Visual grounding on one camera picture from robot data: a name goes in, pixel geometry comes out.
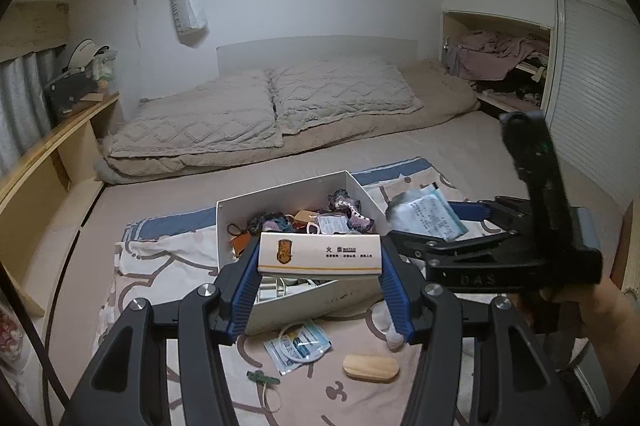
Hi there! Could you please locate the person's right hand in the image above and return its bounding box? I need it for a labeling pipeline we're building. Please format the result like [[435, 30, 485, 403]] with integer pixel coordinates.
[[560, 278, 640, 343]]

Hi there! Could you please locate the grey quilted pillow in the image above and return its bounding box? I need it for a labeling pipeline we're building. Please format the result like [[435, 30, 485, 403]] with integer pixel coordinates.
[[267, 56, 423, 136], [107, 68, 283, 159]]

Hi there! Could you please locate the printed blanket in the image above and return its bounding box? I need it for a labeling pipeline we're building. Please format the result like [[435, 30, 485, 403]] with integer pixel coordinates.
[[97, 156, 591, 426]]

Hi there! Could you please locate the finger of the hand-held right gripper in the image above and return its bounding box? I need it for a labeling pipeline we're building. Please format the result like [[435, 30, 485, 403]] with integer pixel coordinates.
[[389, 230, 528, 266], [447, 195, 536, 233]]

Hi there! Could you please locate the white cardboard shoe box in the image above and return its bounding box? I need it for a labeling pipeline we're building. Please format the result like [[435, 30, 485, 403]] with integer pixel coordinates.
[[216, 170, 390, 337]]

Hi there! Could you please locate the white matchbox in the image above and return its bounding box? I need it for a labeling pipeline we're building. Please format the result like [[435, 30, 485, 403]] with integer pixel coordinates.
[[255, 232, 385, 279]]

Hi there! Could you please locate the beige duvet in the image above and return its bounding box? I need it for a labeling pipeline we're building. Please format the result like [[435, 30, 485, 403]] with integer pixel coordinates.
[[95, 58, 481, 184]]

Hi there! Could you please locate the colourful crochet piece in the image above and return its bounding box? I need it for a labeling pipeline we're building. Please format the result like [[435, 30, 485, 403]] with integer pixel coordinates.
[[250, 213, 296, 234]]

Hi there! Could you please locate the white shutter door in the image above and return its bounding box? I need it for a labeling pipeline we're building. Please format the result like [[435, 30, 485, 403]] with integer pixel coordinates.
[[542, 0, 640, 217]]

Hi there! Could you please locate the beige mattress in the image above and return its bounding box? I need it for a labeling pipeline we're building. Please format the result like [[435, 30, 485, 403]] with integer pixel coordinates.
[[20, 106, 626, 322]]

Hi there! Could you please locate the white hanging bag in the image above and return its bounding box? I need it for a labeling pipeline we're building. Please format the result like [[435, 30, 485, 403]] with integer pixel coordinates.
[[169, 0, 210, 47]]

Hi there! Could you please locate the green clip with cord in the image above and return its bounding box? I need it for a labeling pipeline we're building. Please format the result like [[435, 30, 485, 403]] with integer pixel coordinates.
[[246, 370, 281, 412]]

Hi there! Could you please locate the dark pink crochet piece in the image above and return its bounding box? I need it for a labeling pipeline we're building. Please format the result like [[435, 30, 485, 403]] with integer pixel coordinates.
[[327, 190, 376, 232]]

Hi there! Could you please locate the pile of clothes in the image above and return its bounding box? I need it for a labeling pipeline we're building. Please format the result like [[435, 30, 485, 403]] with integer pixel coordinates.
[[445, 30, 551, 102]]

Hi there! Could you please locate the black bag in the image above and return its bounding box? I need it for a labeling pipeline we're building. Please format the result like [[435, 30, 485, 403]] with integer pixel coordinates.
[[42, 71, 103, 122]]

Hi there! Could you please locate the brown leather tag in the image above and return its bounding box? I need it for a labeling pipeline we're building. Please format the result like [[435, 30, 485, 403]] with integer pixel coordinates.
[[227, 223, 256, 259]]

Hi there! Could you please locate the clear packet with white cable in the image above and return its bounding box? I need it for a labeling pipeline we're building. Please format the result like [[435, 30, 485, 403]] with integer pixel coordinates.
[[263, 321, 333, 376]]

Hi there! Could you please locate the white pouch with blue strip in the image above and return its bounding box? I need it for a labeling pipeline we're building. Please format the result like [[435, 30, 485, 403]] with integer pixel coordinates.
[[385, 188, 471, 243]]

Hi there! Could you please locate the oval wooden box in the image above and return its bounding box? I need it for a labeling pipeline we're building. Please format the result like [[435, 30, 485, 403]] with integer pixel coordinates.
[[342, 353, 401, 381]]

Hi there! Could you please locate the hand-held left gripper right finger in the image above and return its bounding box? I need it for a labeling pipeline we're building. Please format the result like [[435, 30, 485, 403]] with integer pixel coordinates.
[[380, 250, 571, 426]]

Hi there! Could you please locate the black cable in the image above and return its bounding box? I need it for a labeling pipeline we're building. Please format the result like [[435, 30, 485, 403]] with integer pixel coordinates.
[[22, 316, 76, 426]]

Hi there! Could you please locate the wooden bedside shelf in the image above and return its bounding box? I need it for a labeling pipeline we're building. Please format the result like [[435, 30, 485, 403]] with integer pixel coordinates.
[[0, 91, 121, 317]]

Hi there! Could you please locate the white visor cap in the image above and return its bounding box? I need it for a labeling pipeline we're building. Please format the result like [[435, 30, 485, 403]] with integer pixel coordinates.
[[65, 38, 118, 72]]

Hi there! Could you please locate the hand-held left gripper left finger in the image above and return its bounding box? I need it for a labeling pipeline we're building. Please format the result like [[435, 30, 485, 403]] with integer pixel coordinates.
[[60, 246, 262, 426]]

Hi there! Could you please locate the grey curtain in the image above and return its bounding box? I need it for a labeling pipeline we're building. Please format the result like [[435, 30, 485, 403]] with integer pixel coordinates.
[[0, 46, 68, 172]]

